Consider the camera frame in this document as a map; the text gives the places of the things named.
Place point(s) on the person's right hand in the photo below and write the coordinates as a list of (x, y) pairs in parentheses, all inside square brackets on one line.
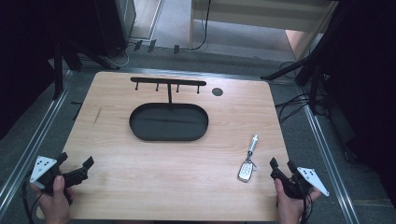
[(291, 210)]

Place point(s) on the black metal stand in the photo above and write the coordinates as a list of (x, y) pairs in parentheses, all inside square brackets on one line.
[(315, 81), (58, 71)]

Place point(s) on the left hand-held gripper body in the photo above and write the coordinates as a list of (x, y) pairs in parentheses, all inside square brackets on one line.
[(43, 166)]

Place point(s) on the white table frame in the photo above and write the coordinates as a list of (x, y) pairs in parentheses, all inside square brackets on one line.
[(264, 12)]

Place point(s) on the dark cabinet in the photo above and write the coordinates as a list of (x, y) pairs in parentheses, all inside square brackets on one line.
[(116, 21)]

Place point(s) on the black curtain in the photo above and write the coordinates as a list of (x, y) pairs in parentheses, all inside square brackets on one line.
[(364, 77)]

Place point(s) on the black round table grommet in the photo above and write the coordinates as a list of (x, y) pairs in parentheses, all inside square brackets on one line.
[(217, 91)]

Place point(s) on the aluminium floor rail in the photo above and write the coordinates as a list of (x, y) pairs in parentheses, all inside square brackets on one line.
[(28, 152), (330, 161)]

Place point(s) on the person's left hand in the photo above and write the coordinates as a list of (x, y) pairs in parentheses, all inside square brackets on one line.
[(56, 203)]

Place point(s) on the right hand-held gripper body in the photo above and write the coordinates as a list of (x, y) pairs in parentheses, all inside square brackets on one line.
[(308, 177)]

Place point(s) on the black key rack with tray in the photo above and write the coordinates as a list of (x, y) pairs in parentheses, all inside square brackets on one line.
[(168, 123)]

